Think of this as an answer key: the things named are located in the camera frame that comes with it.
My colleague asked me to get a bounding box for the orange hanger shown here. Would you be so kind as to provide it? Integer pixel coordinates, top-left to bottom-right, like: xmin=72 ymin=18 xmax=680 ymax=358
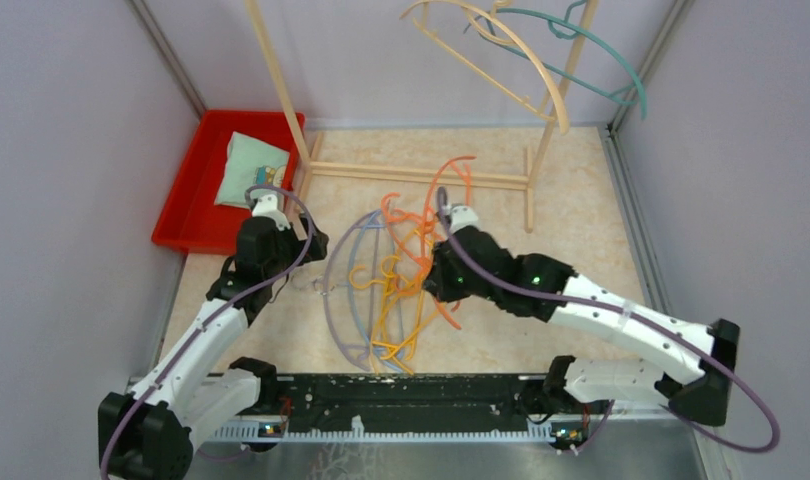
xmin=380 ymin=192 xmax=463 ymax=331
xmin=423 ymin=155 xmax=476 ymax=330

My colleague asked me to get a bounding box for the cream hanger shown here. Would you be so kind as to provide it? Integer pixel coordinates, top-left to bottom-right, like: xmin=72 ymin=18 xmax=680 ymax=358
xmin=399 ymin=1 xmax=570 ymax=134

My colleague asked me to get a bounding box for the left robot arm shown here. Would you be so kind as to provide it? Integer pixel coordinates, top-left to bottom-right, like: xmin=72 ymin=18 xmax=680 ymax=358
xmin=98 ymin=213 xmax=328 ymax=479

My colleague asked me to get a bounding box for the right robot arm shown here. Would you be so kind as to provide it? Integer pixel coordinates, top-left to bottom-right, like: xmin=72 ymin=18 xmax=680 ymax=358
xmin=423 ymin=226 xmax=741 ymax=427

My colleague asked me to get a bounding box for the yellow hanger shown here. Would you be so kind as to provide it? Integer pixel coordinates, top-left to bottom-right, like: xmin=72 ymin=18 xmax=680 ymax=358
xmin=369 ymin=229 xmax=438 ymax=374
xmin=348 ymin=225 xmax=446 ymax=376

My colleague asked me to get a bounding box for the purple hanger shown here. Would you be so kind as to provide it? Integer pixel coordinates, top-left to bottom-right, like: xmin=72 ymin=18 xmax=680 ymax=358
xmin=308 ymin=209 xmax=383 ymax=372

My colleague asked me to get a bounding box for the light green cloth pouch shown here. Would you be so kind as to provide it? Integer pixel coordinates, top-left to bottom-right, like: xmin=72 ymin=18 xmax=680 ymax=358
xmin=214 ymin=132 xmax=289 ymax=208

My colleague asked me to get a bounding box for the blue hanger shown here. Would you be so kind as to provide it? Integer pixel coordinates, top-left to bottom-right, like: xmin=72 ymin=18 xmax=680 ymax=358
xmin=347 ymin=210 xmax=406 ymax=372

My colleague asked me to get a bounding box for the red plastic tray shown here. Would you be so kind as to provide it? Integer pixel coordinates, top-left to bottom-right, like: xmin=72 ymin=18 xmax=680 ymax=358
xmin=151 ymin=110 xmax=299 ymax=256

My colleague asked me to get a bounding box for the wooden hanger rack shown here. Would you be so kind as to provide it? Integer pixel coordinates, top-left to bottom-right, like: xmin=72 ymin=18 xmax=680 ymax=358
xmin=244 ymin=1 xmax=599 ymax=233

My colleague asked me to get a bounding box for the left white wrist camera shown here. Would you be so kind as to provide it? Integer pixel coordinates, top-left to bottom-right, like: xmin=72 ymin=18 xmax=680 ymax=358
xmin=251 ymin=193 xmax=292 ymax=231

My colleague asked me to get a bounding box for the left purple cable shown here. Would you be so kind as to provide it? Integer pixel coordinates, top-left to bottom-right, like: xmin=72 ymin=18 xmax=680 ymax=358
xmin=98 ymin=185 xmax=315 ymax=480

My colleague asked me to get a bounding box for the purple cable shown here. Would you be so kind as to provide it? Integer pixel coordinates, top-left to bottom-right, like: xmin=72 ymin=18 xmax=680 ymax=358
xmin=435 ymin=186 xmax=782 ymax=454
xmin=98 ymin=185 xmax=315 ymax=480

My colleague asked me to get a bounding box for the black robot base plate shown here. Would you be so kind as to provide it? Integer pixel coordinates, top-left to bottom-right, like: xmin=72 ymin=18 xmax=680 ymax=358
xmin=217 ymin=372 xmax=612 ymax=436

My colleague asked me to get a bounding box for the grey cable duct rail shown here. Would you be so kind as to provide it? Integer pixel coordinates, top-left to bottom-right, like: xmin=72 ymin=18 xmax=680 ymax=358
xmin=118 ymin=376 xmax=719 ymax=444

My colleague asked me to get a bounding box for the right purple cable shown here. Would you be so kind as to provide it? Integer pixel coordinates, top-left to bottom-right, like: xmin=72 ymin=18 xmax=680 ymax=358
xmin=435 ymin=186 xmax=782 ymax=454

